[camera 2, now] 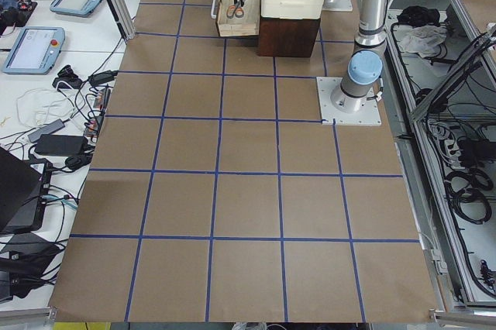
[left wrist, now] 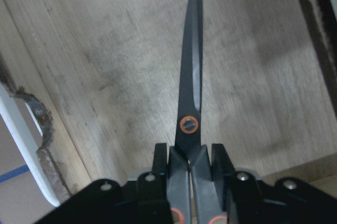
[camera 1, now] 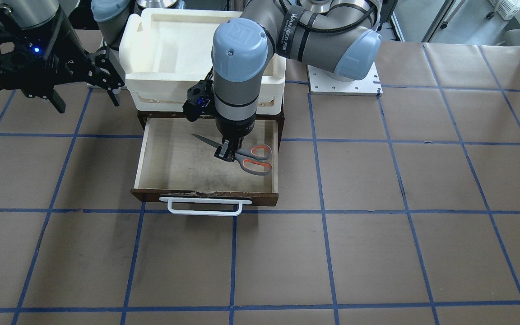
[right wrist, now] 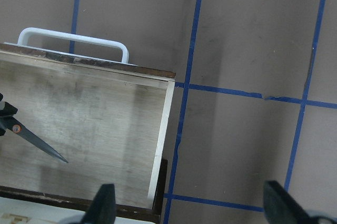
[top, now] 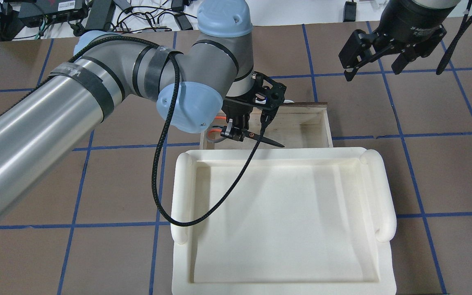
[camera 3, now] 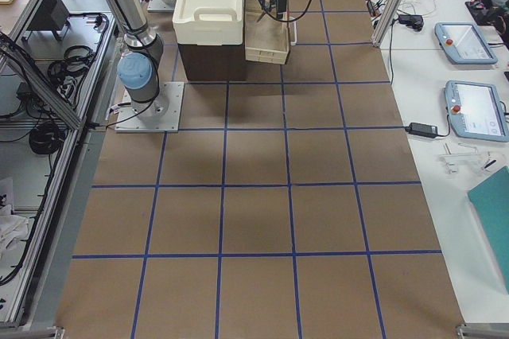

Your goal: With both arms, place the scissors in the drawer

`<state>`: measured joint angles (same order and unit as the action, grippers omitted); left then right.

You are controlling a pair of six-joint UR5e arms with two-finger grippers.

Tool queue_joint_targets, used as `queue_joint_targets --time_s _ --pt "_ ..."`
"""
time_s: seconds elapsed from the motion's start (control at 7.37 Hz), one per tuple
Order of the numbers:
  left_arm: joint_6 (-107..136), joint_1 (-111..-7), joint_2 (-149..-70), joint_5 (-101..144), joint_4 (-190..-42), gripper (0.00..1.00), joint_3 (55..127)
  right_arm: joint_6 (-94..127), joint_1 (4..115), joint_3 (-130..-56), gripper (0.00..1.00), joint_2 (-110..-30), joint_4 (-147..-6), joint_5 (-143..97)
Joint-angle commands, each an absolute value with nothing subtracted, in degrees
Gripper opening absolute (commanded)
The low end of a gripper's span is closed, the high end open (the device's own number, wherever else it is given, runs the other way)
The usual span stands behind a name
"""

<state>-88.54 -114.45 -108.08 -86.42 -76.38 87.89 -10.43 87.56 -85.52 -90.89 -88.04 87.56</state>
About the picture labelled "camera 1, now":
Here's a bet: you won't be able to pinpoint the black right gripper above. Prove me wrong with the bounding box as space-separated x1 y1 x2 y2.
0 9 125 114

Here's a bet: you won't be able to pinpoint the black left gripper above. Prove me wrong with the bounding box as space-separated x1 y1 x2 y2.
214 119 255 162

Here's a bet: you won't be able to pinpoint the aluminium frame post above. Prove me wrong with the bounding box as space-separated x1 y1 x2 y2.
421 0 465 43

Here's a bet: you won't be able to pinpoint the grey orange scissors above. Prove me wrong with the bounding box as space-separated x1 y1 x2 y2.
193 134 273 176

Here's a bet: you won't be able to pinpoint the white plastic crate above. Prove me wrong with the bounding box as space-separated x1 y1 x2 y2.
119 8 287 116

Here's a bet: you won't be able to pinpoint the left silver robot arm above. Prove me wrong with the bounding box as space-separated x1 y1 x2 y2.
211 0 382 161

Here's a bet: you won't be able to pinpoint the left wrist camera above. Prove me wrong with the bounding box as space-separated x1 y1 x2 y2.
182 79 218 122

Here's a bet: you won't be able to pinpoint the wooden drawer with white handle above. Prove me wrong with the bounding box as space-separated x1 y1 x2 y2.
131 118 279 216

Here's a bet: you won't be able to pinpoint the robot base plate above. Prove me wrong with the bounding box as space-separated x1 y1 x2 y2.
307 63 383 96

